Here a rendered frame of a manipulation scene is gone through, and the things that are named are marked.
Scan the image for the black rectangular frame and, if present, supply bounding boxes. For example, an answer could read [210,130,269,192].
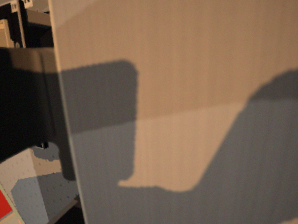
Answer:
[0,0,55,48]

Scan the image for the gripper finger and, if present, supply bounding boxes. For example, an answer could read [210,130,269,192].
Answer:
[0,47,77,181]

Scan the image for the small cream label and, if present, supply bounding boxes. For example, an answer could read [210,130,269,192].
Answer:
[23,0,33,8]

